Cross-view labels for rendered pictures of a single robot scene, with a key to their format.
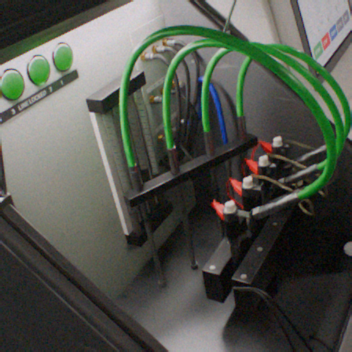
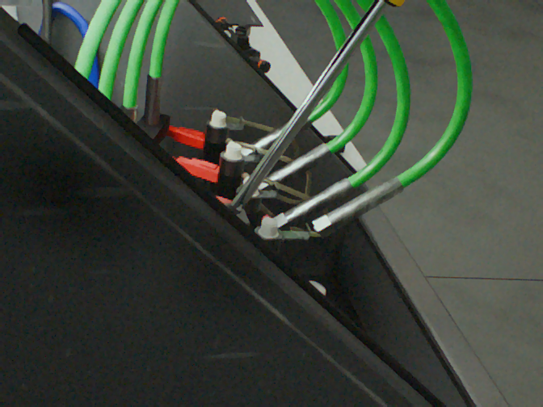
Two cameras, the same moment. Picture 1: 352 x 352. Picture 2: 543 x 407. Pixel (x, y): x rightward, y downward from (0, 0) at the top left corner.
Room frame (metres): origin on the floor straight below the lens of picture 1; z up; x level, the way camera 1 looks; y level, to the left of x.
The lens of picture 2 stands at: (0.18, 0.62, 1.62)
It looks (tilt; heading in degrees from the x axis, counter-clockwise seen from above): 30 degrees down; 303
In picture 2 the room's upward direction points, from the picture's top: 9 degrees clockwise
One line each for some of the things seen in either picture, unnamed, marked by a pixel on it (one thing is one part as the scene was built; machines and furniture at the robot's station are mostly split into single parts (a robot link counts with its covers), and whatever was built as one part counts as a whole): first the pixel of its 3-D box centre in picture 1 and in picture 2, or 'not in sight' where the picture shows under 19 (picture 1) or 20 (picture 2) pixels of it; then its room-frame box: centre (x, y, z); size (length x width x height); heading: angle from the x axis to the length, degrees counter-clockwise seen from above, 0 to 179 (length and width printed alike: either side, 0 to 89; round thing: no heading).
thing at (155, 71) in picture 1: (165, 90); not in sight; (1.00, -0.03, 1.20); 0.13 x 0.03 x 0.31; 142
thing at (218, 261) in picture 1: (262, 247); not in sight; (0.74, -0.17, 0.91); 0.34 x 0.10 x 0.15; 142
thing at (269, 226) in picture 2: (230, 209); (267, 232); (0.65, -0.10, 1.10); 0.02 x 0.02 x 0.03
